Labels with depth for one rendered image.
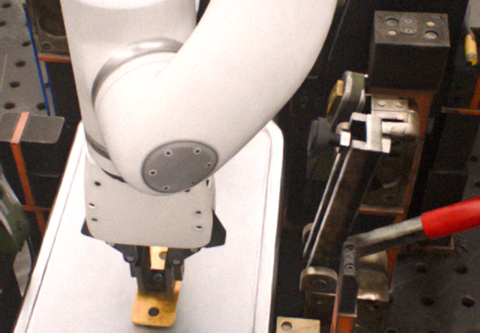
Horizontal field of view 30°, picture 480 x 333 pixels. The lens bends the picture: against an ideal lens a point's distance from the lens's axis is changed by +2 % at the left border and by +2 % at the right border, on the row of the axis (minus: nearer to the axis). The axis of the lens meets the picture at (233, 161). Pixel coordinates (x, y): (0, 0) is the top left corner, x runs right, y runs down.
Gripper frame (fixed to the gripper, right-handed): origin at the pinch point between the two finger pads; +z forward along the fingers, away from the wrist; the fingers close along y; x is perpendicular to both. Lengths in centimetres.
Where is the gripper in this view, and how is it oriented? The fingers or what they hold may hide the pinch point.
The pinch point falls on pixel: (157, 265)
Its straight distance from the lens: 78.3
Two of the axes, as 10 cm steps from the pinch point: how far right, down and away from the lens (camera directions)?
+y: -10.0, -0.7, 0.7
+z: 0.0, 6.8, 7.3
